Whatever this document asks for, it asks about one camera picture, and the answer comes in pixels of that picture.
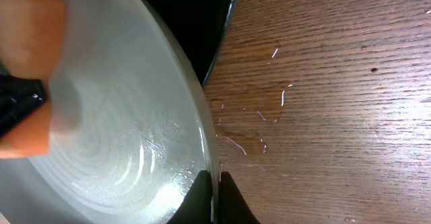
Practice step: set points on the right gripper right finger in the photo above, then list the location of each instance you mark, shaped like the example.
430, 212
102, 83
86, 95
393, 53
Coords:
233, 208

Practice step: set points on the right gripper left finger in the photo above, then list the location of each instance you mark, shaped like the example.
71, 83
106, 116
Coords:
196, 206

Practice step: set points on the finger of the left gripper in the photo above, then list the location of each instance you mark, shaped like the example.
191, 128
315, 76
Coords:
19, 98

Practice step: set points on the green and yellow sponge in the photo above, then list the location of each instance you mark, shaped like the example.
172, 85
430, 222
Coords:
32, 35

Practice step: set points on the pale blue plate front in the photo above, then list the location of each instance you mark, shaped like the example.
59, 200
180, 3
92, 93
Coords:
130, 129

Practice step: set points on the black round tray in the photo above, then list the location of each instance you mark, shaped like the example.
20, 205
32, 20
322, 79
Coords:
199, 27

